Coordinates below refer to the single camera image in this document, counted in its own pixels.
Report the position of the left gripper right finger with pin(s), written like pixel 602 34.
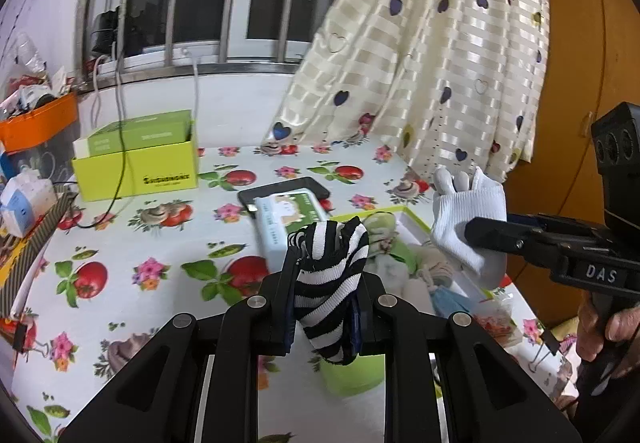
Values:
pixel 362 332

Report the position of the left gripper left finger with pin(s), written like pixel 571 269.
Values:
pixel 283 326

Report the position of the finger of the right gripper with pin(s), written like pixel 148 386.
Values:
pixel 512 238

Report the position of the black white striped sock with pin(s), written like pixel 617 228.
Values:
pixel 332 258

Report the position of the green floral cloth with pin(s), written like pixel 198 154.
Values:
pixel 382 232

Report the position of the white glove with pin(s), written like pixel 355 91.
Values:
pixel 459 199

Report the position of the light green cloth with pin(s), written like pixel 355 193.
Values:
pixel 401 252

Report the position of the blue face mask stack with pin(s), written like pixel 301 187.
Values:
pixel 446 302

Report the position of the person's right hand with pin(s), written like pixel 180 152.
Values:
pixel 591 335

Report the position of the green white box lid tray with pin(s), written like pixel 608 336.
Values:
pixel 414 232

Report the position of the wet wipes pack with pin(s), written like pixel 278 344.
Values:
pixel 278 215

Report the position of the small plastic snack bag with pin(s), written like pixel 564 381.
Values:
pixel 497 322

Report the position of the black smartphone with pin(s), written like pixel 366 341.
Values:
pixel 247 197

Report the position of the yellow green cardboard box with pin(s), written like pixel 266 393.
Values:
pixel 137 156

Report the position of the heart pattern curtain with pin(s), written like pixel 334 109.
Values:
pixel 452 83

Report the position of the black binder clip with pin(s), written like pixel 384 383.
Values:
pixel 20 337

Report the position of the striped tray box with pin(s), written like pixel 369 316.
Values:
pixel 25 252

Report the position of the blue white tissue pack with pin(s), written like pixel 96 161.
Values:
pixel 26 198

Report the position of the orange storage box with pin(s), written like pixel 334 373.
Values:
pixel 36 127

